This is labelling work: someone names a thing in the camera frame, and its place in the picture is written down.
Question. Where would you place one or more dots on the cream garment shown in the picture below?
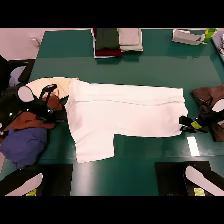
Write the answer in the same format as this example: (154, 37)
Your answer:
(38, 84)

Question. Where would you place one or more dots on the white T-shirt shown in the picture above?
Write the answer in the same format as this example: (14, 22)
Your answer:
(133, 110)

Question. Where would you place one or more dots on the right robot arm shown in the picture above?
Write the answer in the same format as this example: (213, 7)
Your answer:
(213, 116)

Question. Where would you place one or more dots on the beige garment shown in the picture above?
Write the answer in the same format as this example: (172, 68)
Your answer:
(130, 38)

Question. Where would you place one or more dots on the blue garment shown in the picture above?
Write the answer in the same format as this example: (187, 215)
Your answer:
(23, 145)

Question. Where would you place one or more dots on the orange-brown garment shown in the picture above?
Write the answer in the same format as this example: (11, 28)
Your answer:
(26, 121)

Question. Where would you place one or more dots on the red garment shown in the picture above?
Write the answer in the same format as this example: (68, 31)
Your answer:
(108, 53)

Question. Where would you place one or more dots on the grey-white garment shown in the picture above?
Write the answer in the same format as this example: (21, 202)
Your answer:
(186, 36)

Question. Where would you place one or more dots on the dark brown garment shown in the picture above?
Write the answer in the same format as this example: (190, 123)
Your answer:
(204, 95)

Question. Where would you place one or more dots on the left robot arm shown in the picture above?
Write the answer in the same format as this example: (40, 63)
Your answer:
(20, 110)

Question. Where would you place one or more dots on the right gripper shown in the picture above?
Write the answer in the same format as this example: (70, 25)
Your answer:
(187, 122)

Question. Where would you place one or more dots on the dark green garment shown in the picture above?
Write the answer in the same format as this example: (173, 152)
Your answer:
(107, 38)

